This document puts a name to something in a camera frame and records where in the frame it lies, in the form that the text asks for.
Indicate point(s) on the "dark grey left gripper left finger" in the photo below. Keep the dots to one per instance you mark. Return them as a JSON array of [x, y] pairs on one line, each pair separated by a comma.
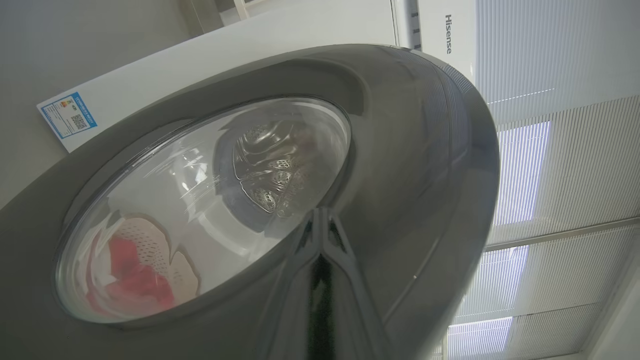
[[290, 310]]

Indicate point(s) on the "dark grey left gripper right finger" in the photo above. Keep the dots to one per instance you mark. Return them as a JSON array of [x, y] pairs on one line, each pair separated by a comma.
[[355, 315]]

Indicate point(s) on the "grey round washing machine door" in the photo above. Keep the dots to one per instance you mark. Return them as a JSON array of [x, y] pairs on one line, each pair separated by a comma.
[[410, 160]]

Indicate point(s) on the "white Hisense washing machine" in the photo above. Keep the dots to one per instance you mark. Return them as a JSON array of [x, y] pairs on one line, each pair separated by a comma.
[[250, 55]]

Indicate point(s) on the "white vertical window blinds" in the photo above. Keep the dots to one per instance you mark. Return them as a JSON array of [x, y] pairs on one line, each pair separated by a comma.
[[575, 175]]

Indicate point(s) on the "blue white energy label sticker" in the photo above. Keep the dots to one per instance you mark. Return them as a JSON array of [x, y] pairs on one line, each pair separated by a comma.
[[67, 115]]

